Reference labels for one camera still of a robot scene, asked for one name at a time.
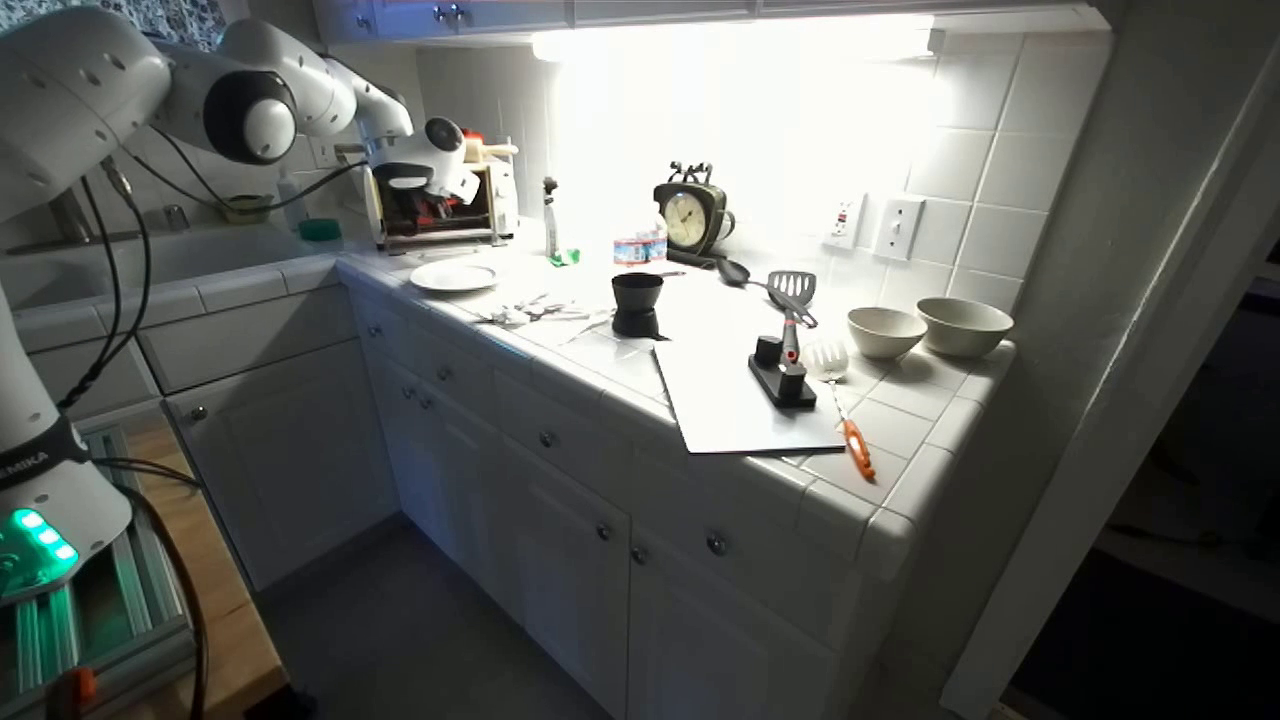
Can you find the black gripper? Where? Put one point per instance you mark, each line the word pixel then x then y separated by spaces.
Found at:
pixel 406 178

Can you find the red bowl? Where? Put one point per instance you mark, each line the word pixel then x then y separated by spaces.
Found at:
pixel 434 207

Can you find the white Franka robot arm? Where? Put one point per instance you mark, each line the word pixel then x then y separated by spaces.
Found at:
pixel 66 95

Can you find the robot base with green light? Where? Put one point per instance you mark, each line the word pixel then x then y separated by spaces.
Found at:
pixel 26 545

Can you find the silver toaster oven microwave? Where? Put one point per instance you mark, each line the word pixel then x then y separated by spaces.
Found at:
pixel 501 201

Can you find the white ceramic bowl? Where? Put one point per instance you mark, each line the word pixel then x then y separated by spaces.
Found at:
pixel 960 326
pixel 884 331

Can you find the teal sponge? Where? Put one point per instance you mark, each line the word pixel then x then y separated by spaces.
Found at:
pixel 319 229

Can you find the white plate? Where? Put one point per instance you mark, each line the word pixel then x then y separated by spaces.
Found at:
pixel 453 276

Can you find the white pink carton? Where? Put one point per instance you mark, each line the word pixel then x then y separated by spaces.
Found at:
pixel 551 225

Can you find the silver spoon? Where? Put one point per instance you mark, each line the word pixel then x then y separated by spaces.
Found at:
pixel 541 308
pixel 505 318

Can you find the black cup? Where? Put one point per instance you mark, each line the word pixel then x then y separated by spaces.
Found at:
pixel 637 301

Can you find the black table clock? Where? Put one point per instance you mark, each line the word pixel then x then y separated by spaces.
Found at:
pixel 680 222

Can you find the white side counter cabinet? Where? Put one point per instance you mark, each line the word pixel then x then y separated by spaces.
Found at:
pixel 280 441

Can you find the white upper kitchen cabinets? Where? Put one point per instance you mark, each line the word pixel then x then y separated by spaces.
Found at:
pixel 667 5

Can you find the white kitchen cabinets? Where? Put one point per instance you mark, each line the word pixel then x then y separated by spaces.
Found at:
pixel 667 5
pixel 560 534

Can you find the black spoon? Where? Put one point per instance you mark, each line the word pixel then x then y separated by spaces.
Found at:
pixel 733 275

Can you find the under-cabinet light strip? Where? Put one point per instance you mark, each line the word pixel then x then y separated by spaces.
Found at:
pixel 733 43

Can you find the white cutting board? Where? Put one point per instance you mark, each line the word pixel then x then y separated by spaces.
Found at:
pixel 721 403

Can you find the white lower kitchen cabinets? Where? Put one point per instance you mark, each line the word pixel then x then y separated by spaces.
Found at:
pixel 560 534

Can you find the slotted metal spatula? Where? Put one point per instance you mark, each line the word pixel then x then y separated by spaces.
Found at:
pixel 793 292

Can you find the black utensil stand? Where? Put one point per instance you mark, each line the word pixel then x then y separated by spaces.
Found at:
pixel 787 388

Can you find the wooden platform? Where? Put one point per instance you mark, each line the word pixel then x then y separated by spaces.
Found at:
pixel 240 642

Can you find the white wall outlet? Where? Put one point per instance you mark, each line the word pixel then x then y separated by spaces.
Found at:
pixel 846 222
pixel 903 229

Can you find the white door frame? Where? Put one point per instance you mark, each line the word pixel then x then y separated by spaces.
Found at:
pixel 1132 333

